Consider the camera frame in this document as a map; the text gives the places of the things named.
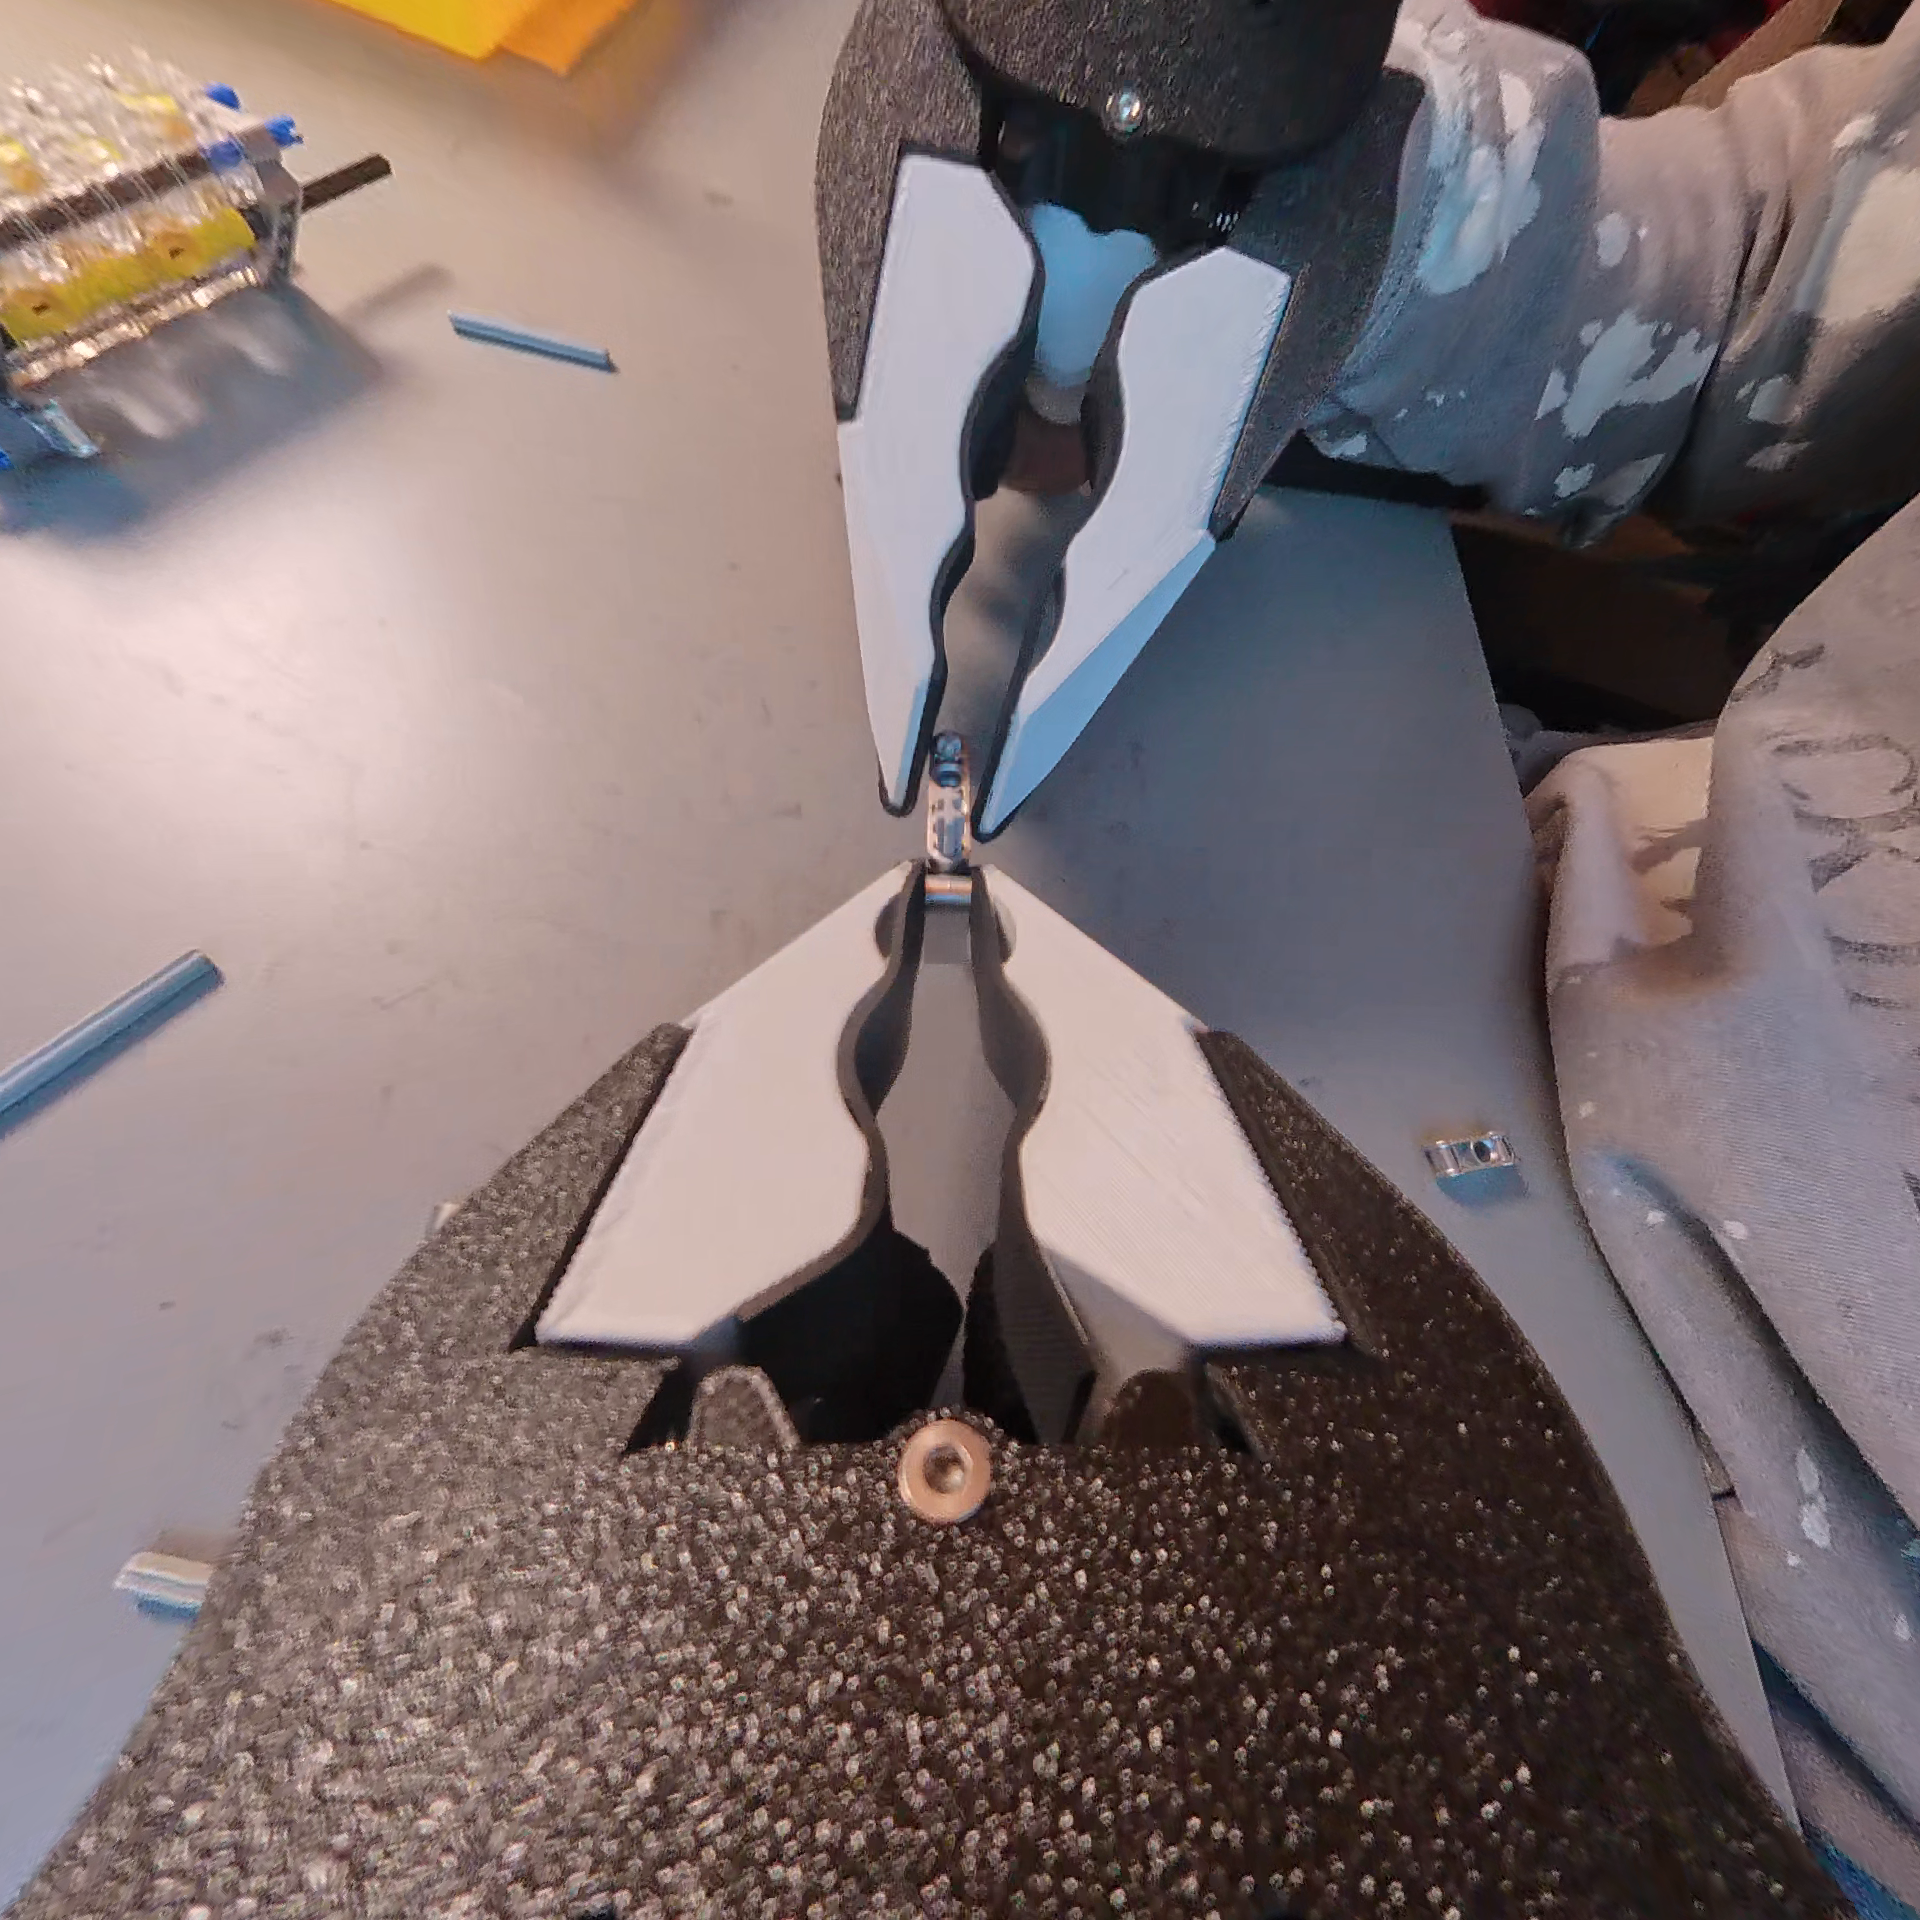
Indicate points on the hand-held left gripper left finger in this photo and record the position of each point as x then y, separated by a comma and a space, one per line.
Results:
721, 1171

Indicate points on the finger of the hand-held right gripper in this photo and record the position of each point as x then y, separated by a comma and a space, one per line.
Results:
1171, 450
910, 391

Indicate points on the grey desk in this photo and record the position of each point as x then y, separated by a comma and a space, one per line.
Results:
451, 781

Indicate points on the grey brick beam assembly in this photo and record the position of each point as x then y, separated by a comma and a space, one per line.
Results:
952, 805

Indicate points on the yellow and clear brick model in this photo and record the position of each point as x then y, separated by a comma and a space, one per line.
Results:
136, 226

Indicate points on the person's right forearm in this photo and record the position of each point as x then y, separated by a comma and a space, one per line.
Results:
1681, 240

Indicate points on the small silver brick connector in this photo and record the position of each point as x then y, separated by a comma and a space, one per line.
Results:
1469, 1153

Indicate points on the grey double-loop brick connector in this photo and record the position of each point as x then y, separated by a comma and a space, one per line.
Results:
165, 1579

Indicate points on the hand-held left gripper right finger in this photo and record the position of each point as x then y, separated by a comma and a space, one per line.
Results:
1171, 1171

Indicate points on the large yellow parts bin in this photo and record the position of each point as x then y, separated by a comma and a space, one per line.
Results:
496, 25

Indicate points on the thin grey axle rod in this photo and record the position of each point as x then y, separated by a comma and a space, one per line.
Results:
531, 344
105, 1035

